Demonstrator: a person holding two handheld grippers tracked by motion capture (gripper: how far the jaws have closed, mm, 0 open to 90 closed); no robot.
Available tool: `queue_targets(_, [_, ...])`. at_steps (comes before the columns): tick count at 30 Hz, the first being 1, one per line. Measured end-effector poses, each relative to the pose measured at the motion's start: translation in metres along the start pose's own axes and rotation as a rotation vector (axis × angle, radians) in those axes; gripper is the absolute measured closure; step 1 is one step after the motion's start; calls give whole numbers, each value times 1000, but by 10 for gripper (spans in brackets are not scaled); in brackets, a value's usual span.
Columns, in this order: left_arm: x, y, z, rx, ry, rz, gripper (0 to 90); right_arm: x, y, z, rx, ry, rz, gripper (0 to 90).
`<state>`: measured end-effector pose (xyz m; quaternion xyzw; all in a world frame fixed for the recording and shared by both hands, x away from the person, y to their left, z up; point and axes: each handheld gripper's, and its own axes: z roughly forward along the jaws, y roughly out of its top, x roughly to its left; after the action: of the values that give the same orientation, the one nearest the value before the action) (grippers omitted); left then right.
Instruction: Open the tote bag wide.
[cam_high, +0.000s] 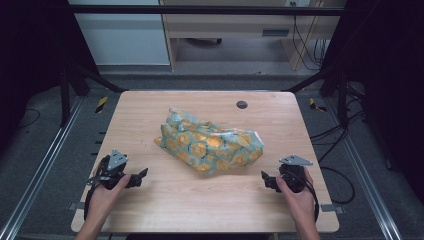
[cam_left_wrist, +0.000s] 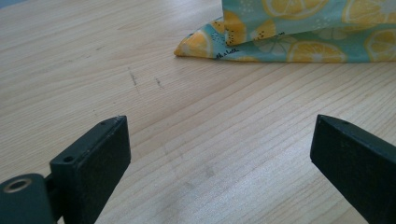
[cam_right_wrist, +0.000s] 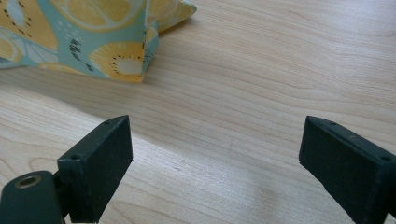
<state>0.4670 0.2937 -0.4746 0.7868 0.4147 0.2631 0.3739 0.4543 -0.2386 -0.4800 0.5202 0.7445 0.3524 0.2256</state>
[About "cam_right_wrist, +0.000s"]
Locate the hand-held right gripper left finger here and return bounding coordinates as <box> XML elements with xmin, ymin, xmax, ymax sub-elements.
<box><xmin>57</xmin><ymin>115</ymin><xmax>134</xmax><ymax>224</ymax></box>

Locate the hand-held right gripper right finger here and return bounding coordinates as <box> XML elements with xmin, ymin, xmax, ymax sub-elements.
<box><xmin>298</xmin><ymin>115</ymin><xmax>396</xmax><ymax>224</ymax></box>

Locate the teal lemon print cloth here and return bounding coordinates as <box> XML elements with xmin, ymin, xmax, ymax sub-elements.
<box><xmin>0</xmin><ymin>0</ymin><xmax>198</xmax><ymax>84</ymax></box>

